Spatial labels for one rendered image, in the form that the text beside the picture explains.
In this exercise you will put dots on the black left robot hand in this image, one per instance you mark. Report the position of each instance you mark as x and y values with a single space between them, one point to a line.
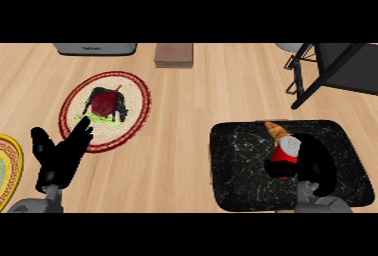
60 156

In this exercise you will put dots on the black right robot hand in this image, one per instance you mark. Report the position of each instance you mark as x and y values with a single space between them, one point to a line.
318 160

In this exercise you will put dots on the red can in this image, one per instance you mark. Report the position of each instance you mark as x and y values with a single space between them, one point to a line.
283 155

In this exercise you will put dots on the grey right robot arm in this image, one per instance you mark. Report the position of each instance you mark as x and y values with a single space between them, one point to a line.
318 205

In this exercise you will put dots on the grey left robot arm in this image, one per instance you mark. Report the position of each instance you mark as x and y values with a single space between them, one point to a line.
36 205

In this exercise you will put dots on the black marble tray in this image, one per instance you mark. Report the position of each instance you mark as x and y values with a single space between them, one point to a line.
237 160

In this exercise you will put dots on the yellow patterned placemat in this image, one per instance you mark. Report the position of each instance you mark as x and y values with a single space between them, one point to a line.
8 166

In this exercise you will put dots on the orange carrot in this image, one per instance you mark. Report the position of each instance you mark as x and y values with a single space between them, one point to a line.
274 130

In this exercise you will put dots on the dark red beet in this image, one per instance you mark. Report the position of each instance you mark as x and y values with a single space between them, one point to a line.
103 103

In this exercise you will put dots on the round woven red-rimmed placemat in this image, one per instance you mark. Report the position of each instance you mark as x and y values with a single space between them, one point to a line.
132 110

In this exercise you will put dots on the grey appliance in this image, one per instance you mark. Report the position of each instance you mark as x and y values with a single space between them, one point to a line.
93 49

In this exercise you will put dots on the pale grey bowl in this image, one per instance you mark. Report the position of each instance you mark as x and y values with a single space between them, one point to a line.
289 46

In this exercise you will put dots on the brown wooden block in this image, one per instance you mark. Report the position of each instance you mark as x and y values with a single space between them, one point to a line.
172 55

